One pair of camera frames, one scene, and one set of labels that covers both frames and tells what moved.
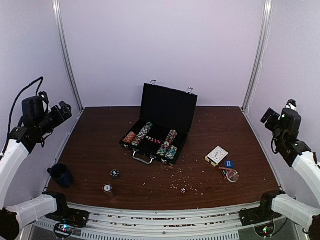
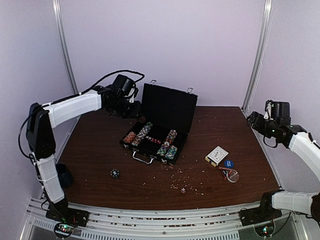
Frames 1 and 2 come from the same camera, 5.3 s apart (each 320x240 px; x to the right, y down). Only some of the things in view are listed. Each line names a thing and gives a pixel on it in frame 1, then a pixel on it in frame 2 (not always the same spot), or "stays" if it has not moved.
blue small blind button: x=229 y=164 stays
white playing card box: x=216 y=156 stays
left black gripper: x=67 y=113 → x=135 y=112
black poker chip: x=115 y=174 stays
